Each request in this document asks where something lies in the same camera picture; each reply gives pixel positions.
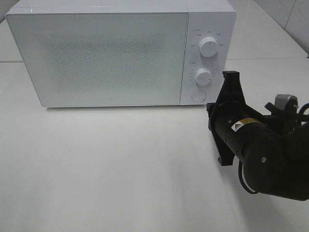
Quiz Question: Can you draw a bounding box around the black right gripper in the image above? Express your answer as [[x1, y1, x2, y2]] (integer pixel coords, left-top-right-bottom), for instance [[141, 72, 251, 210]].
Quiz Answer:
[[207, 71, 267, 166]]

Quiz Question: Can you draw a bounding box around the round white door button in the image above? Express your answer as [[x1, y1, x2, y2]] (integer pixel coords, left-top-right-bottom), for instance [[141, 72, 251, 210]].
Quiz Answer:
[[192, 90, 207, 102]]

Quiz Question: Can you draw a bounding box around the white timer knob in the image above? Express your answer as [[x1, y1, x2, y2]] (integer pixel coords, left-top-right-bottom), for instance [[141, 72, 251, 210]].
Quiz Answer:
[[195, 68, 212, 86]]

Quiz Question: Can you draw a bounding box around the white microwave door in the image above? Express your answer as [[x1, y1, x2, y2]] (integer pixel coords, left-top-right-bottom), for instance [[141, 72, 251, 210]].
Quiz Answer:
[[7, 13, 188, 107]]

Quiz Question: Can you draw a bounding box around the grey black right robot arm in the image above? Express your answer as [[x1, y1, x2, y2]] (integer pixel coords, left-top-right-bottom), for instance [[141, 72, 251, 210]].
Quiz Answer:
[[207, 71, 309, 201]]

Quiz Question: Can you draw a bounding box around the upper white power knob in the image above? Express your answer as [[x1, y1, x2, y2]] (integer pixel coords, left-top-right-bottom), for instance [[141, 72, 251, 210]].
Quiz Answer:
[[198, 35, 219, 58]]

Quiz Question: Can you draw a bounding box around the white microwave oven body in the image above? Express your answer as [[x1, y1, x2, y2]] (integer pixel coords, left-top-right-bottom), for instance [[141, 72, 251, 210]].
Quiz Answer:
[[5, 0, 237, 107]]

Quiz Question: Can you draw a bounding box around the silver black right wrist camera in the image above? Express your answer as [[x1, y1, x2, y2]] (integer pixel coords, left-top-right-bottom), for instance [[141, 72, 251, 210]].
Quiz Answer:
[[265, 94, 298, 119]]

